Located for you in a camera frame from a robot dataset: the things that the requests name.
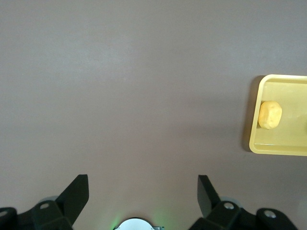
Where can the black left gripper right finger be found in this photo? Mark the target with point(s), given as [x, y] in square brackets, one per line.
[225, 215]

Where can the yellow plastic tray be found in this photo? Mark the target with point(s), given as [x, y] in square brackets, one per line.
[287, 141]

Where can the small yellow bread piece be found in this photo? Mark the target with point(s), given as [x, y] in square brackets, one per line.
[269, 115]

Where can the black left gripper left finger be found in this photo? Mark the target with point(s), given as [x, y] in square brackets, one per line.
[55, 215]

